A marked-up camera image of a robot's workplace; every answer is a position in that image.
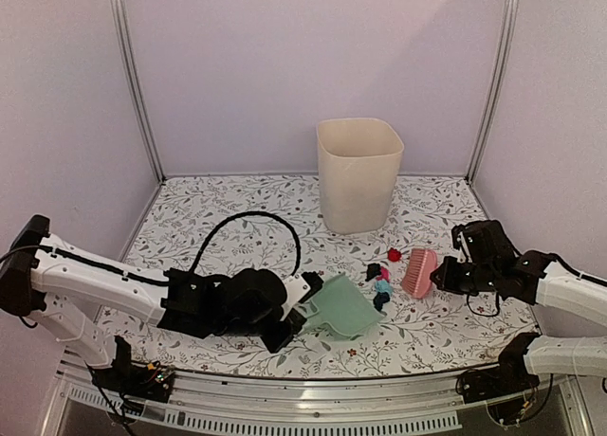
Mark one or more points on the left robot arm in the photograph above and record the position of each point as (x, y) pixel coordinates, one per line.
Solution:
(41, 276)

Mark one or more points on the cream plastic waste bin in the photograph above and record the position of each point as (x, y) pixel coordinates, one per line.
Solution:
(358, 163)

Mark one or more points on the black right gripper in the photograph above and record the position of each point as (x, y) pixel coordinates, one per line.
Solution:
(447, 281)

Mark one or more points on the light blue paper scrap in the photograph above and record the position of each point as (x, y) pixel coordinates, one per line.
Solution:
(383, 286)

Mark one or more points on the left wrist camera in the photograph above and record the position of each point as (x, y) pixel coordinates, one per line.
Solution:
(296, 288)

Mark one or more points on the aluminium table rail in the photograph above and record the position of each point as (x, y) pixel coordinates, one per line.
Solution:
(218, 404)

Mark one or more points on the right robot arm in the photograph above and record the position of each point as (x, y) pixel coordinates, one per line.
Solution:
(550, 282)

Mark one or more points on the aluminium frame post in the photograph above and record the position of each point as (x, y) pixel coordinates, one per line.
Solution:
(127, 53)
(508, 25)

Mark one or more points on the right aluminium frame post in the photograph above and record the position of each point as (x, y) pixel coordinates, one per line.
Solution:
(508, 25)

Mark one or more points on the navy paper scrap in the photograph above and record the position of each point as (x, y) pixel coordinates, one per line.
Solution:
(379, 300)

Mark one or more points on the magenta paper scrap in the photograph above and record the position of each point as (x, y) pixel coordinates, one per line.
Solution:
(384, 274)

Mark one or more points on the pink hand brush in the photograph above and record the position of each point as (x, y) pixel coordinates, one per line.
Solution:
(417, 280)

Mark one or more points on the left aluminium frame post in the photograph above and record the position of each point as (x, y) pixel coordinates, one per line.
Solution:
(127, 53)

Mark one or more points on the green plastic dustpan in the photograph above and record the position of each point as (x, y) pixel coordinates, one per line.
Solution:
(340, 309)

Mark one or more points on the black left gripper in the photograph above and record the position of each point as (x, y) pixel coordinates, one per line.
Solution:
(276, 342)

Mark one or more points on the red paper scrap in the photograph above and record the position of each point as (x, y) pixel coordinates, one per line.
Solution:
(394, 255)

